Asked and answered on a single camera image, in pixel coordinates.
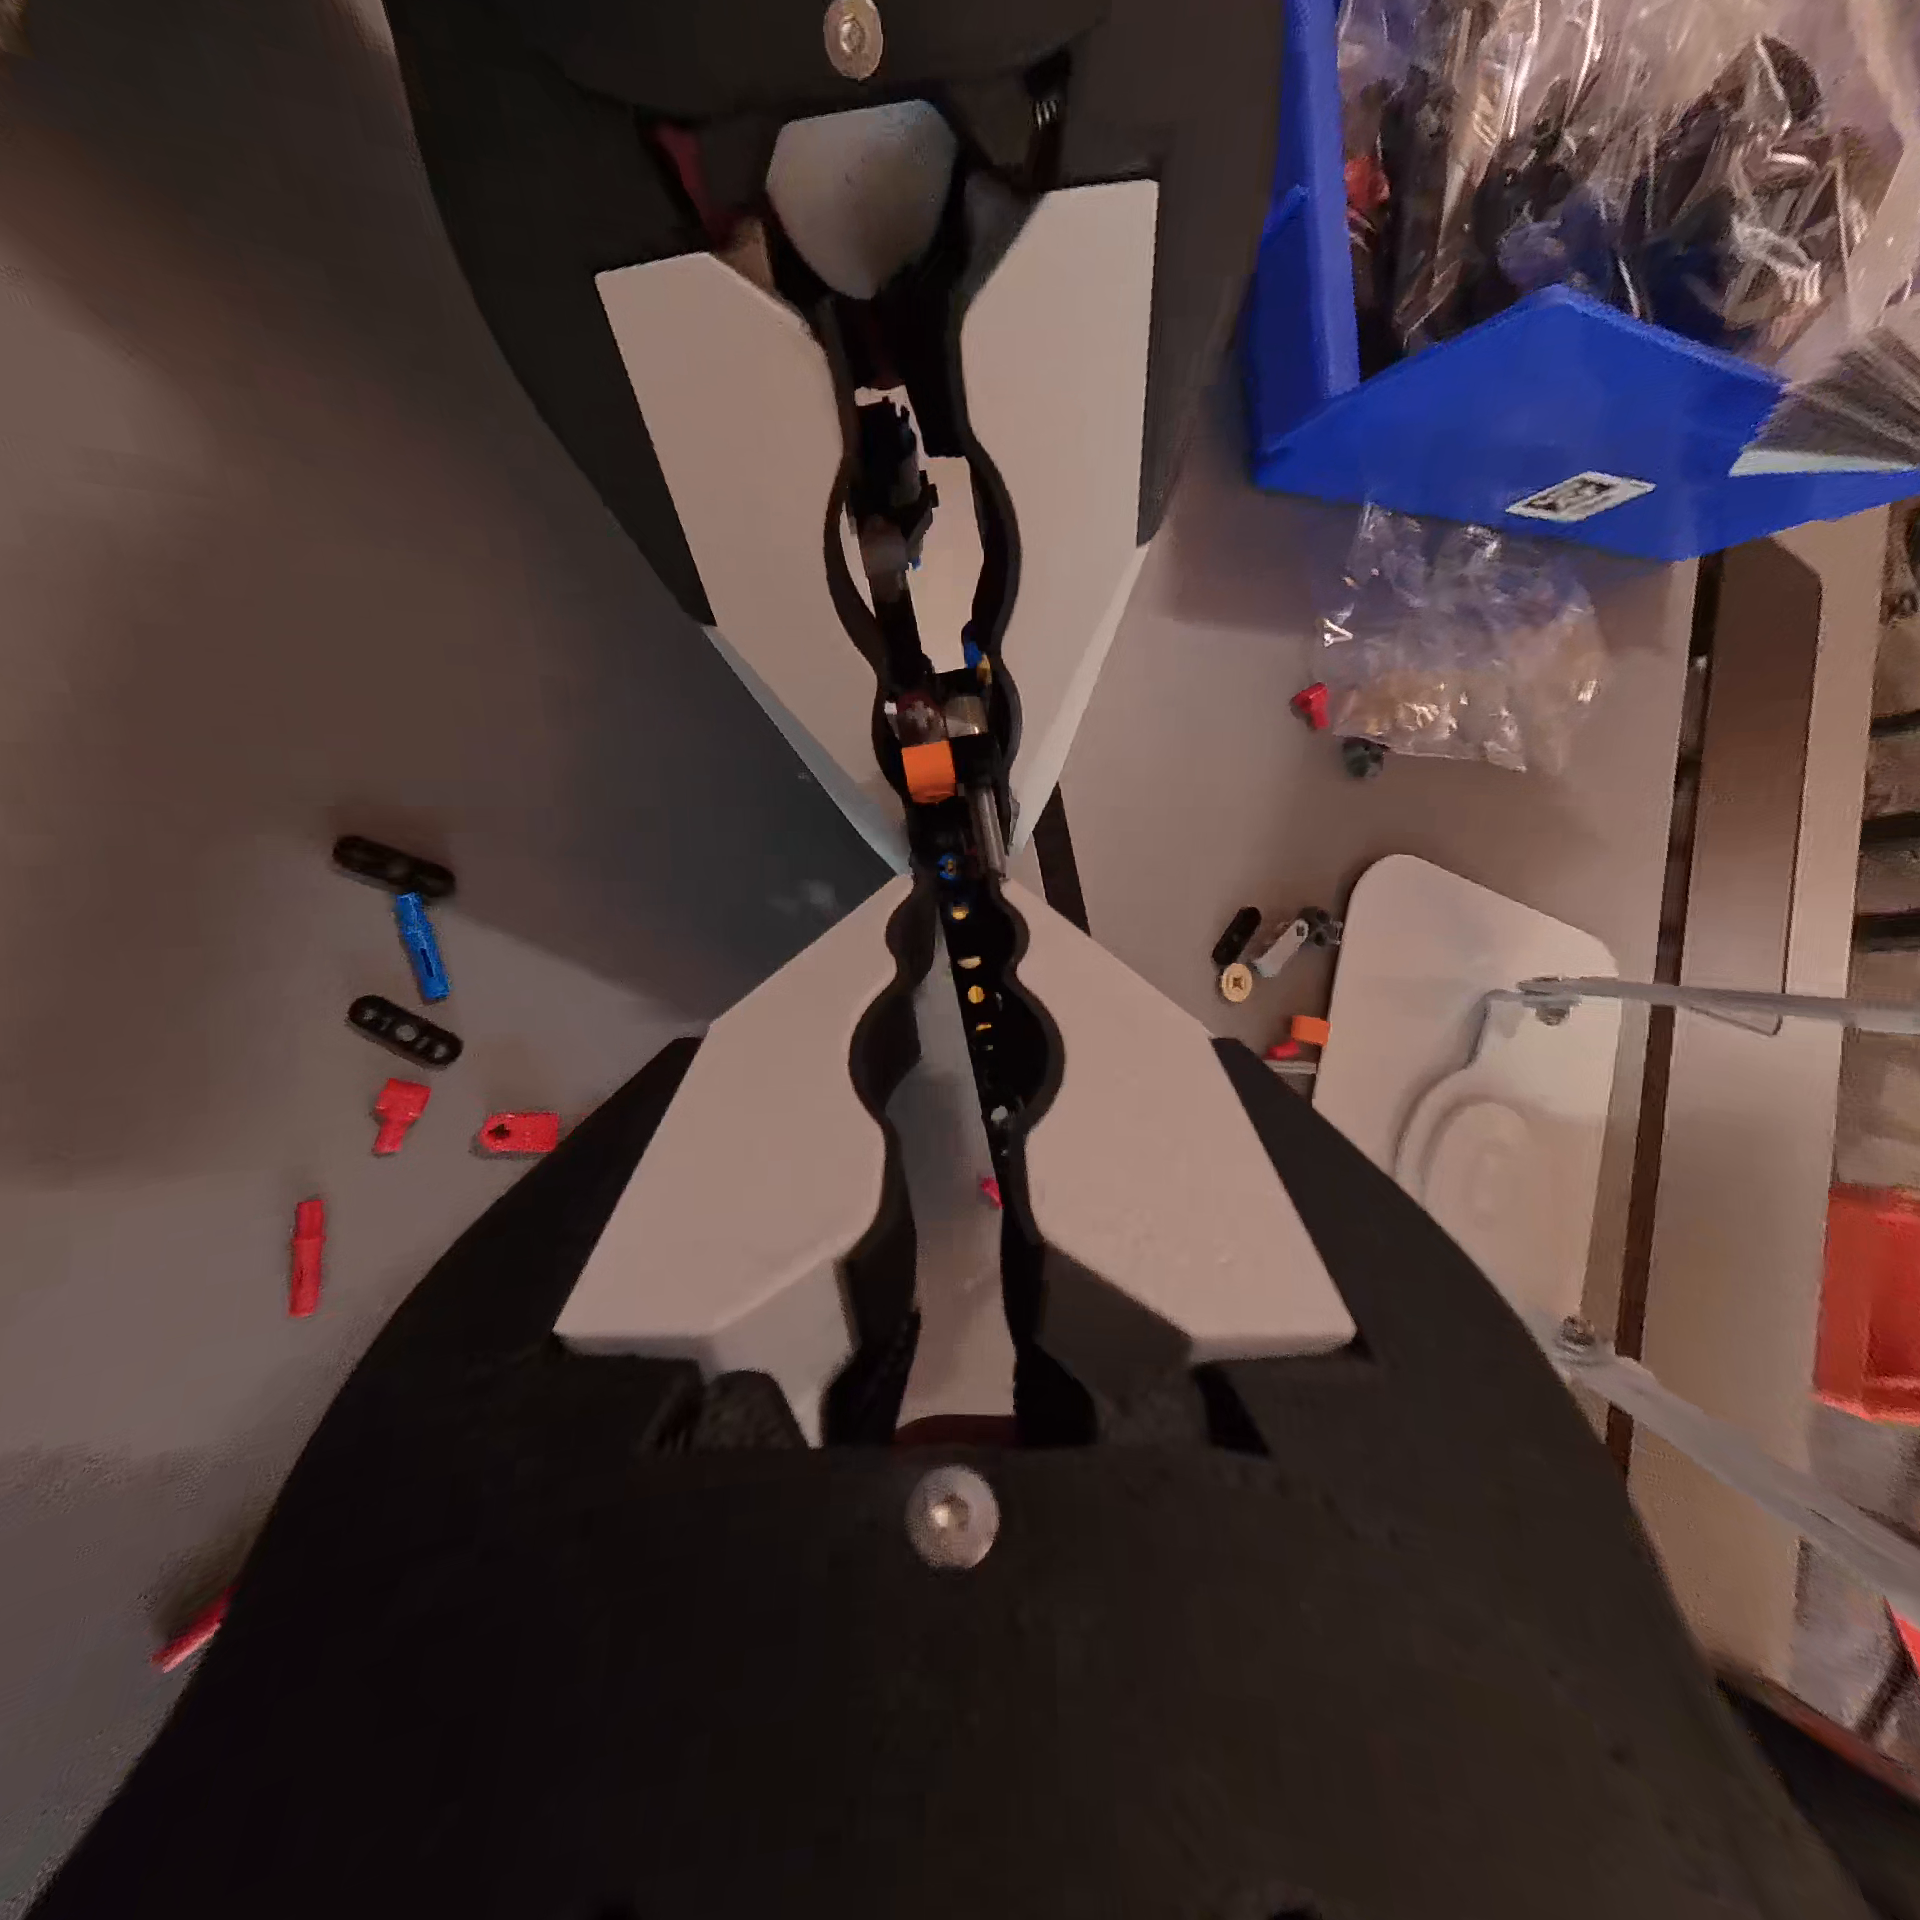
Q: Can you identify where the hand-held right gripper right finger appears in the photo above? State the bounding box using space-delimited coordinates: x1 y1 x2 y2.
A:
991 877 1359 1448

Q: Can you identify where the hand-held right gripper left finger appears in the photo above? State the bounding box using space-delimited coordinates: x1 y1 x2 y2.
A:
552 876 924 1448

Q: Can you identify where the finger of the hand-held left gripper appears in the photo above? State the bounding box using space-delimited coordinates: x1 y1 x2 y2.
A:
956 179 1163 855
596 252 919 876

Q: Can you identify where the lego car chassis assembly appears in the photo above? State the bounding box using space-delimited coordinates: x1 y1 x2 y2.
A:
842 387 1052 1207

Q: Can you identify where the black three-hole liftarm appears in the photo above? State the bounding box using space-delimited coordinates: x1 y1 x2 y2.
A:
349 993 463 1070
332 834 457 897

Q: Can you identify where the clear bag of small parts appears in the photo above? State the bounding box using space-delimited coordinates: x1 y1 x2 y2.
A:
1313 503 1602 775

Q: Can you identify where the blue storage bin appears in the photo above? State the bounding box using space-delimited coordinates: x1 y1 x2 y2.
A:
1250 0 1920 565

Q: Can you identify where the clear bag of black parts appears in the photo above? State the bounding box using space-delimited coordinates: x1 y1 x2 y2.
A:
1336 0 1920 385

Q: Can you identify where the white partition panel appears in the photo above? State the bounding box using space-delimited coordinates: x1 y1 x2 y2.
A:
1627 503 1900 1518

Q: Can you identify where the grey paper booklet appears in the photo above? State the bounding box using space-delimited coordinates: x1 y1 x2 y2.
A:
1742 322 1920 487

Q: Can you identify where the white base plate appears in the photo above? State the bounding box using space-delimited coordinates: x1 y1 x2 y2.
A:
1327 855 1627 1328

